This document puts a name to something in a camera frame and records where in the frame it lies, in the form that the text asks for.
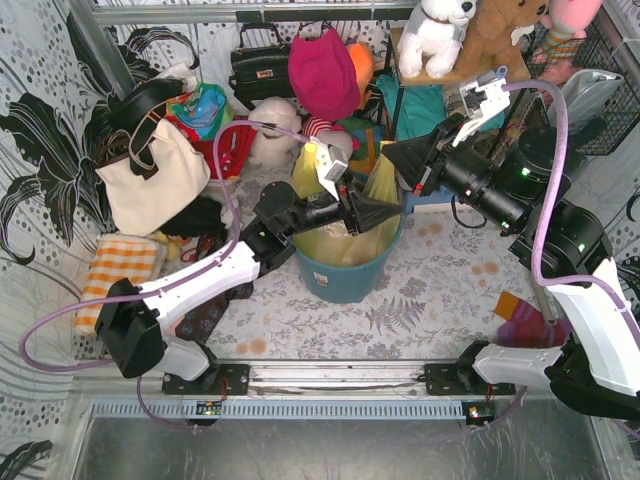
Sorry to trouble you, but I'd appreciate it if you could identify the yellow trash bag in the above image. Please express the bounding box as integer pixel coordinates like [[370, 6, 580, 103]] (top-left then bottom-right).
[[291, 140, 402, 267]]

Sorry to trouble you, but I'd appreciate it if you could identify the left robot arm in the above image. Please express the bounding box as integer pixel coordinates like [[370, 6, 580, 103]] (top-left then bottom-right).
[[95, 176, 402, 390]]

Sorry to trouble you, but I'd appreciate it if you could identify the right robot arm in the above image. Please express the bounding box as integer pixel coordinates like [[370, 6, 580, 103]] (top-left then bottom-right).
[[383, 115, 639, 420]]

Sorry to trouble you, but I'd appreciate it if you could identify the teal trash bin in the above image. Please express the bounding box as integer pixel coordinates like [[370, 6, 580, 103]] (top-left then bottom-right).
[[294, 216, 402, 304]]

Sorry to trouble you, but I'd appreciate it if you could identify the magenta fabric bag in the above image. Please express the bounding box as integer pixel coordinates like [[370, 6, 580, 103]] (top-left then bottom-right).
[[288, 28, 360, 122]]

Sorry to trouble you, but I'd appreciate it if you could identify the cream canvas tote bag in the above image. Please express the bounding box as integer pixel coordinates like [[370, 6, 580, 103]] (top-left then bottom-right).
[[96, 119, 211, 237]]

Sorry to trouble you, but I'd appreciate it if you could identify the blue flat mop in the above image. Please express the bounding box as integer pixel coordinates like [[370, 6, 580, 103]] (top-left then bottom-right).
[[402, 65, 510, 215]]

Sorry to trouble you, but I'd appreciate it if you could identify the rainbow striped cloth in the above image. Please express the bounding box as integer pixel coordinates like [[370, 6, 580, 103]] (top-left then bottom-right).
[[342, 117, 386, 174]]

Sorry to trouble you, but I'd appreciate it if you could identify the teal folded towel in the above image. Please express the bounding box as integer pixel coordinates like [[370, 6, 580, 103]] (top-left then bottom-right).
[[375, 73, 507, 146]]

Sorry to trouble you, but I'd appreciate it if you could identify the pink plush pig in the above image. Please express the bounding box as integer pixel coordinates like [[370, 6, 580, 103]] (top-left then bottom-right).
[[302, 116, 360, 160]]

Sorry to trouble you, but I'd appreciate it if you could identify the white plush lamb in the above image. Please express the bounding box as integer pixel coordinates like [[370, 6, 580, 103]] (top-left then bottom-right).
[[248, 97, 302, 167]]

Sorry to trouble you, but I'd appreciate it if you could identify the orange plush toy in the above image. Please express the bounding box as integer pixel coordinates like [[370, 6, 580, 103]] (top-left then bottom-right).
[[346, 42, 374, 107]]

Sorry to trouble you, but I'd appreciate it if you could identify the wooden metal shelf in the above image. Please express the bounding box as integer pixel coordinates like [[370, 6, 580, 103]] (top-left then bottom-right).
[[377, 26, 532, 146]]

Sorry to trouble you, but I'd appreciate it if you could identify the brown teddy bear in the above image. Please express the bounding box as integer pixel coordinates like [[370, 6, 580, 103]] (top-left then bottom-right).
[[454, 0, 549, 82]]

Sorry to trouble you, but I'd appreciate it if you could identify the white plush dog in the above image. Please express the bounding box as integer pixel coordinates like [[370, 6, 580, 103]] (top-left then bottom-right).
[[398, 0, 477, 79]]

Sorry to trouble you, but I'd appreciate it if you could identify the red garment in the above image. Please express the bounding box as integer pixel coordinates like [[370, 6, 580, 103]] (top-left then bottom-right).
[[192, 125, 256, 180]]

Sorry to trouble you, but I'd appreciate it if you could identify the black leather handbag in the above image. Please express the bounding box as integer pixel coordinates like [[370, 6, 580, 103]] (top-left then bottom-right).
[[228, 22, 295, 111]]

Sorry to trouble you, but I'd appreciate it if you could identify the silver foil pouch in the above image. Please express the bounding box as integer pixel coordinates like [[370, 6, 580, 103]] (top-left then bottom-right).
[[561, 69, 624, 127]]

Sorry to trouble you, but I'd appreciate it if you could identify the pink plush toy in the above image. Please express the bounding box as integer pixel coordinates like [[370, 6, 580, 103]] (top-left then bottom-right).
[[540, 0, 602, 55]]

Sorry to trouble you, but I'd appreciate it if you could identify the brown floral necktie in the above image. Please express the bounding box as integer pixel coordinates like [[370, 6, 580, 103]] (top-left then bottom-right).
[[175, 282, 254, 343]]

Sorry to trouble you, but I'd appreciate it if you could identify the orange checkered cloth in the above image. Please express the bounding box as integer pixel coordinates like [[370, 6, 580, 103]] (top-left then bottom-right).
[[75, 237, 168, 339]]

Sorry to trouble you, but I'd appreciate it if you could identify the black hat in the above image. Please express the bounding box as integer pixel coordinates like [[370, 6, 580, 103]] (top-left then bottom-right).
[[109, 78, 184, 133]]

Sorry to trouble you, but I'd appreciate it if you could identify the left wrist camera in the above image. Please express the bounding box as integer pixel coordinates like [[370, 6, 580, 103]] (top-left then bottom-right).
[[302, 137, 348, 200]]

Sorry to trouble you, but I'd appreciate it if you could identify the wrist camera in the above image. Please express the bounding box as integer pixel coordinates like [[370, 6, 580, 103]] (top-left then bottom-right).
[[452, 65, 510, 147], [302, 137, 348, 200]]

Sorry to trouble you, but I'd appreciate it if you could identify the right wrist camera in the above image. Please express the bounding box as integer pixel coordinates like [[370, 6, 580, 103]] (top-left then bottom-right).
[[452, 65, 510, 147]]

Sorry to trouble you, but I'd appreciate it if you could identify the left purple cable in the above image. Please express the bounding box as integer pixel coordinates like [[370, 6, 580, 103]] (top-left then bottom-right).
[[18, 119, 311, 429]]

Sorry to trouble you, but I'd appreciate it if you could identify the purple cable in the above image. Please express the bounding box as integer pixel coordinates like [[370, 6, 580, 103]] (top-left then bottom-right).
[[18, 119, 311, 429], [501, 79, 640, 441]]

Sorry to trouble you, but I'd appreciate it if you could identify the black wire basket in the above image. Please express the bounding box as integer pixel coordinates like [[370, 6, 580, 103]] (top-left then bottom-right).
[[522, 21, 639, 156]]

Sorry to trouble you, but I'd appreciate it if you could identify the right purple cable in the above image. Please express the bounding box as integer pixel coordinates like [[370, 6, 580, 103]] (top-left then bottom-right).
[[501, 79, 640, 441]]

